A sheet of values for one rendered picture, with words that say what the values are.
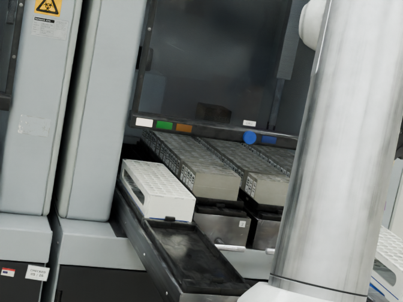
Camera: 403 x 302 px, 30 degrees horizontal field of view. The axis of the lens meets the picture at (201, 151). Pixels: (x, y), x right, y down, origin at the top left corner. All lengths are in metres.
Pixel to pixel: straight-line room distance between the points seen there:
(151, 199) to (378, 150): 0.81
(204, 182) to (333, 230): 1.00
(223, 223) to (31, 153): 0.44
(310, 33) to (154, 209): 0.47
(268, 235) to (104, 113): 0.46
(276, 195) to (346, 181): 1.05
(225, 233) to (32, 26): 0.61
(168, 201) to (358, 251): 0.81
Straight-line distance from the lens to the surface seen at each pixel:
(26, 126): 1.63
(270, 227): 1.72
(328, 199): 0.74
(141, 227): 1.48
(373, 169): 0.76
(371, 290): 1.37
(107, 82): 1.63
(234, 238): 1.70
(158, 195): 1.51
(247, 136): 1.70
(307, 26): 1.36
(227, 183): 1.73
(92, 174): 1.67
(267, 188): 1.77
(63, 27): 1.61
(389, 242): 1.47
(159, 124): 1.64
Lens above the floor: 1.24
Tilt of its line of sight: 11 degrees down
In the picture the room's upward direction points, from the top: 11 degrees clockwise
